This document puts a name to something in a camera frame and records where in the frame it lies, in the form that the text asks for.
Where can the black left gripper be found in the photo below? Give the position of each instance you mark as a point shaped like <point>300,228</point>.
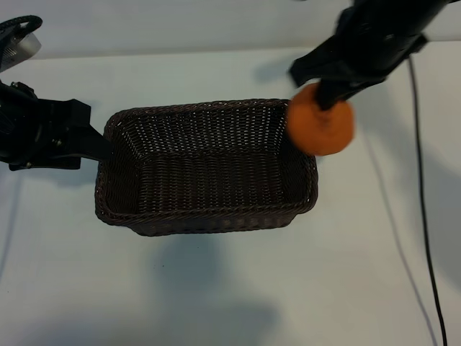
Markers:
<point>36,137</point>

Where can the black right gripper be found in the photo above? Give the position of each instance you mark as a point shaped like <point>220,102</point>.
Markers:
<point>374,47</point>

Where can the bumpy orange fruit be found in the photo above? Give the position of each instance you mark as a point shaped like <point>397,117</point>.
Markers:
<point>324,137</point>

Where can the dark brown wicker basket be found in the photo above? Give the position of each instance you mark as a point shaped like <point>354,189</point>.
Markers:
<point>216,180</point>

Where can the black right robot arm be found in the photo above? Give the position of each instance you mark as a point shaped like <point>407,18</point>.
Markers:
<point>403,9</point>

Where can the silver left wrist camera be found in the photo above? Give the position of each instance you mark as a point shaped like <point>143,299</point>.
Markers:
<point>23,50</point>

